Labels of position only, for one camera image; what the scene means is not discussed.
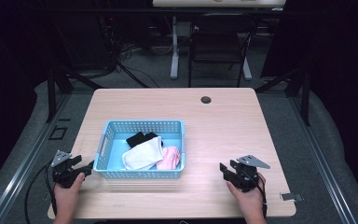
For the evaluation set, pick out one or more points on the person's right hand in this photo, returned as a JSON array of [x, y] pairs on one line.
[[249, 201]]

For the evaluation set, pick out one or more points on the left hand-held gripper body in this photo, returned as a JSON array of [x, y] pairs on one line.
[[62, 174]]

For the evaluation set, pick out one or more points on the black folding chair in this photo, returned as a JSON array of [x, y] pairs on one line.
[[217, 43]]

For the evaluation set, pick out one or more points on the white desk leg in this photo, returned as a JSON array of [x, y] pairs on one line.
[[174, 49], [247, 70]]

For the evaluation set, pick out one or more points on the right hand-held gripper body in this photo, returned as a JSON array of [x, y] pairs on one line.
[[245, 177]]

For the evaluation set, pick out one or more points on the blue plastic basket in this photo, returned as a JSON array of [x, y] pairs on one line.
[[112, 149]]

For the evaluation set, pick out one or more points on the person's left hand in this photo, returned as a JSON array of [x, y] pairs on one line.
[[66, 199]]

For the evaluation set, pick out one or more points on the aluminium floor rail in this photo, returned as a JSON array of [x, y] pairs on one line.
[[28, 161], [321, 161]]

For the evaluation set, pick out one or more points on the black sock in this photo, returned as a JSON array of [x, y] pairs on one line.
[[138, 138]]

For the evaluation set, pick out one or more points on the black metal frame stand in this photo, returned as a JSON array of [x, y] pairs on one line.
[[51, 93], [305, 96]]

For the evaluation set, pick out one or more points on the white sock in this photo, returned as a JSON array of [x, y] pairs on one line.
[[143, 155]]

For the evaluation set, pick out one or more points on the pink sock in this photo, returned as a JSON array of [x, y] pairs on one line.
[[170, 158]]

